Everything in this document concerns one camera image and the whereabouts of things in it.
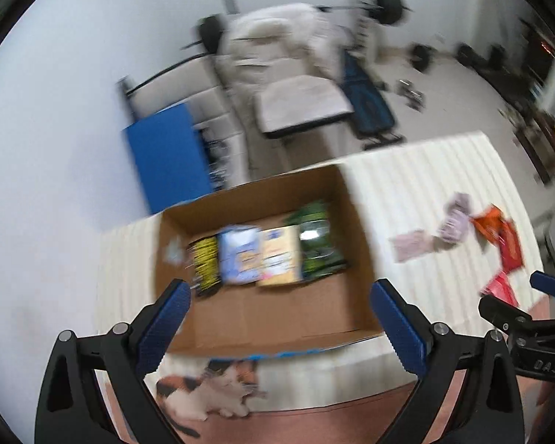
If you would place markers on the blue weight bench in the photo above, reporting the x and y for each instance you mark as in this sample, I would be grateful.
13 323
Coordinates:
369 99

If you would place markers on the pale pink packet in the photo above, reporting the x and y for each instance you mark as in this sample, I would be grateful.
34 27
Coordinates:
411 246

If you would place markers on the light blue packet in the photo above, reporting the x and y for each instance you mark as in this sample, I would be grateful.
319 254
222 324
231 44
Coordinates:
238 254

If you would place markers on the dark shelf unit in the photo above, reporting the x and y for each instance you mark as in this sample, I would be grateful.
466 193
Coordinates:
543 83

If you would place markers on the pink-red packet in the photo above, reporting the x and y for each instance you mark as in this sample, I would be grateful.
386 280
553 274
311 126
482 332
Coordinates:
499 289

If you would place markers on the beige recliner chair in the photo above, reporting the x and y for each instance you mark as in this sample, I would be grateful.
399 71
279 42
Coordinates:
282 78

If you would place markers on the black dumbbell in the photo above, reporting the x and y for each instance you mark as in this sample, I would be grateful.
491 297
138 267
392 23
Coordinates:
421 56
471 55

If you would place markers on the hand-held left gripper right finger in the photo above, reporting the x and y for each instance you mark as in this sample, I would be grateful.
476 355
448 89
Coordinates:
399 328

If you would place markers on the black and yellow packet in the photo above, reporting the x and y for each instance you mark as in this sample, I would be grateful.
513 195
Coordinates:
206 261

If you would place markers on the green packet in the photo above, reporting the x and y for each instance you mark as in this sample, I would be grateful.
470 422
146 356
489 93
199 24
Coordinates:
317 240

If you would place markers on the red packet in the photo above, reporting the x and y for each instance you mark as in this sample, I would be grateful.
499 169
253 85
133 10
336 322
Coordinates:
511 252

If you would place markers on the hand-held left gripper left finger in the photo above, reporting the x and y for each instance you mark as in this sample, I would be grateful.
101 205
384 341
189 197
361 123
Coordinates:
163 328

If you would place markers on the orange packet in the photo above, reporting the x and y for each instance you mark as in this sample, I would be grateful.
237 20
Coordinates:
490 227

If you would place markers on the purple packet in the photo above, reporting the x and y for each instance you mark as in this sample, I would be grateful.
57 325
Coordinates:
455 223

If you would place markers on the cat printed blanket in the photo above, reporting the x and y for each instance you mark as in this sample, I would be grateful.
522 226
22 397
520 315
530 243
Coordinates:
212 391

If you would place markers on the blue panel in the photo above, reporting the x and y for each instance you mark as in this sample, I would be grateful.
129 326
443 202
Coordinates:
169 157

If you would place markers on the brown cardboard box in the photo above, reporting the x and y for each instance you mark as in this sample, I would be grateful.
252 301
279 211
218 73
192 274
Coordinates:
263 305

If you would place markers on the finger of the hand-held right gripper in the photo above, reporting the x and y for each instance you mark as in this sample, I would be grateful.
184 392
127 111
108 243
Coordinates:
499 310
549 283

